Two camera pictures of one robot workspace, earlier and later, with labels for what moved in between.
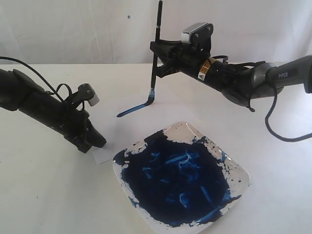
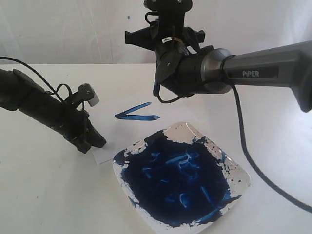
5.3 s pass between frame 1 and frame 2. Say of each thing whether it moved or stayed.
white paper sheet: stayed
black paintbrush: moved
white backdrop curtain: stayed
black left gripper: stayed
